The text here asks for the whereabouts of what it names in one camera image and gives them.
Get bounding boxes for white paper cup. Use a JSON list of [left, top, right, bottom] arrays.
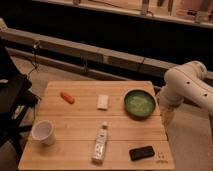
[[31, 120, 55, 146]]

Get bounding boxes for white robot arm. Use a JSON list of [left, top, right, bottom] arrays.
[[158, 61, 213, 125]]

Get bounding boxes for orange carrot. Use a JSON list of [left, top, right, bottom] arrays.
[[60, 92, 75, 104]]

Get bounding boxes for black chair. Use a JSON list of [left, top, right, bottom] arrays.
[[0, 46, 38, 157]]

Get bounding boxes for clear plastic bottle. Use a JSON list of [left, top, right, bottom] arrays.
[[92, 122, 108, 164]]

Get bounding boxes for black cable on floor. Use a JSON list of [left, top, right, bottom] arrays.
[[25, 41, 42, 79]]

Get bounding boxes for white rectangular block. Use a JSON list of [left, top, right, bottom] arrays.
[[97, 95, 109, 110]]

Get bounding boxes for green ceramic bowl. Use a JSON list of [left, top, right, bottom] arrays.
[[124, 89, 156, 118]]

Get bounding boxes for black smartphone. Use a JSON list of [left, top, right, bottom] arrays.
[[129, 146, 155, 161]]

